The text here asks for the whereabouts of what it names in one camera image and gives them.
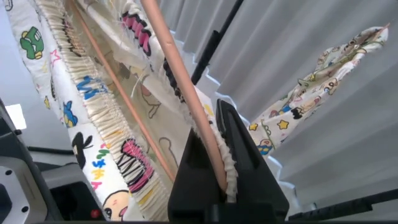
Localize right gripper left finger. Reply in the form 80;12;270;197
167;129;229;223

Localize pink clothes hanger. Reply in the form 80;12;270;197
67;0;229;192

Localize black clothes rack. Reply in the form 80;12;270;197
190;0;398;222

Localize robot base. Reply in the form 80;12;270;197
0;99;108;222

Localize white curtain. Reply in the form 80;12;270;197
158;0;398;218

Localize cream printed trousers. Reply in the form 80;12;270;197
4;0;240;222

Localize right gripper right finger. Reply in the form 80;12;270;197
216;98;290;223

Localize cream printed garment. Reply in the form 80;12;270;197
248;24;391;156

